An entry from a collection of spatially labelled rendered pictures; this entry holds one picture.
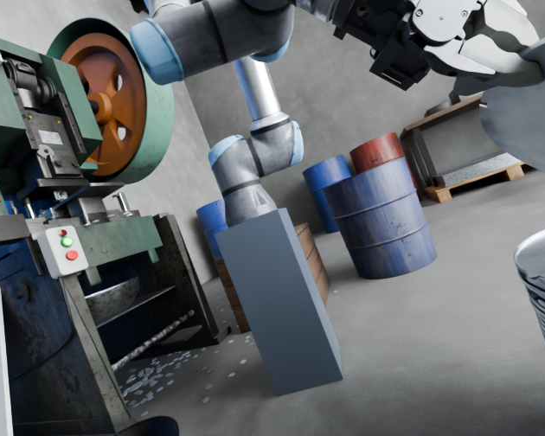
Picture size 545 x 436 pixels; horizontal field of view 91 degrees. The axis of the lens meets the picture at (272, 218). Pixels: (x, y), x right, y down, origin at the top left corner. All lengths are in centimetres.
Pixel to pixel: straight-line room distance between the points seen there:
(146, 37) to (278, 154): 42
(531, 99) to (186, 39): 40
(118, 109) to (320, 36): 337
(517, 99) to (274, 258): 51
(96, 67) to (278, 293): 157
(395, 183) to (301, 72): 337
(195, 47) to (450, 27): 28
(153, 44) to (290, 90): 403
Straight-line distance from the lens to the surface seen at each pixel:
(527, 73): 37
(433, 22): 34
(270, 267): 68
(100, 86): 184
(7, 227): 102
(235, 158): 73
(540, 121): 45
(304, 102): 430
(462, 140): 415
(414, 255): 131
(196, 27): 42
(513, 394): 69
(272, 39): 44
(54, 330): 109
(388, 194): 125
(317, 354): 75
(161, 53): 42
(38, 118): 147
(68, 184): 138
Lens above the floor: 43
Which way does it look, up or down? level
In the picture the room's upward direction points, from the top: 21 degrees counter-clockwise
